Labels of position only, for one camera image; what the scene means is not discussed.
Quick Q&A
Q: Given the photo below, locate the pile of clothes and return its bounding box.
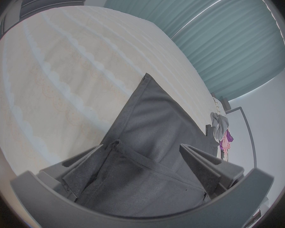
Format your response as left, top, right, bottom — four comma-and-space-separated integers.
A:
219, 130, 235, 161

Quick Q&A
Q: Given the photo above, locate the grey knitted garment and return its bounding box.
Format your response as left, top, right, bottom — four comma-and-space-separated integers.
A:
210, 112, 229, 139

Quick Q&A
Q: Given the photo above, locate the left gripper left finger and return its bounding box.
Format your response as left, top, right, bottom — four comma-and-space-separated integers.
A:
39, 144, 104, 202

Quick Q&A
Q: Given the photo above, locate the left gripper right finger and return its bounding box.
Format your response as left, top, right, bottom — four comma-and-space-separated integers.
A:
180, 143, 245, 196

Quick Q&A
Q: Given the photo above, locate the black long-sleeved top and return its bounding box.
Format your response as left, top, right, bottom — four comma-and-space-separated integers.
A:
76, 73, 220, 218

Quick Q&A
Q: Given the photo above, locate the blue-green curtain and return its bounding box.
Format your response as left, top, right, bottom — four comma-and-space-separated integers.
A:
104, 0, 252, 38
171, 0, 285, 100

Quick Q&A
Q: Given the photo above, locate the grey bedside table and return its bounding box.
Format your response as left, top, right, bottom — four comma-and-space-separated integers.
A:
211, 93, 231, 110

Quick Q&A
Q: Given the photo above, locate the white printed pillow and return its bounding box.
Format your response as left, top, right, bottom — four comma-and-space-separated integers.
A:
212, 96, 226, 116

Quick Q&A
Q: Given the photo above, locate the bed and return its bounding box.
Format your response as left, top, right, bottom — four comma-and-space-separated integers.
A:
0, 5, 256, 199

